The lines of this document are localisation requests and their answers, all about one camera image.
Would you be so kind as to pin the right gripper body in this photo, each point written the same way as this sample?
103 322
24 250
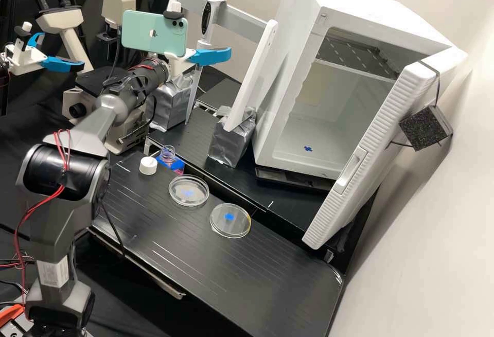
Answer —
179 68

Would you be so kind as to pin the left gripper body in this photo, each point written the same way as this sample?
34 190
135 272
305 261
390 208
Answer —
27 57

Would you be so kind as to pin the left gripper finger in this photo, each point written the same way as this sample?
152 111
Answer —
38 36
61 64

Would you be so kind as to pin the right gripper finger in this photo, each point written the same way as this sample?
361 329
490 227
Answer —
212 56

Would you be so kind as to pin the pipette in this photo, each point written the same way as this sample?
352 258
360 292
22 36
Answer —
208 16

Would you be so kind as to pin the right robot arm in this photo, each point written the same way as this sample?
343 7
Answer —
83 128

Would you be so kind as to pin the left phone holder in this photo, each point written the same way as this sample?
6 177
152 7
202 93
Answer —
24 36

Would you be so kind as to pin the cream microscope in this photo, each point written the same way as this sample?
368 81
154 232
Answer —
73 43

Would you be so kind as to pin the black platform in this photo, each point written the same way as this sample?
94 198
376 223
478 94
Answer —
239 186
220 94
216 267

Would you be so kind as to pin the small bottle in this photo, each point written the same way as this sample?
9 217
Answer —
168 155

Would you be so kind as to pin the blue bottle holder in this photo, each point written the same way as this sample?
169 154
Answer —
178 165

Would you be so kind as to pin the white incubator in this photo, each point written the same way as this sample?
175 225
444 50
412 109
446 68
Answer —
305 24

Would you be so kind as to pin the white cap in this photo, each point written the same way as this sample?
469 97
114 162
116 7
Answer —
148 166

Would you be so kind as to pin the petri dish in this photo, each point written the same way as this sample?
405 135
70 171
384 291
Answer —
189 190

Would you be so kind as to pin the black tray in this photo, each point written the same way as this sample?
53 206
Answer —
285 178

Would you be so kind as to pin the petri dish lid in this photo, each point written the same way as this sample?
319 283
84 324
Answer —
230 220

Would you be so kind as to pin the incubator door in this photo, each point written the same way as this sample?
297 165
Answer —
370 151

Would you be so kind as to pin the right wrist camera phone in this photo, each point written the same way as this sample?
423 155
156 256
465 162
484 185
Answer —
150 32

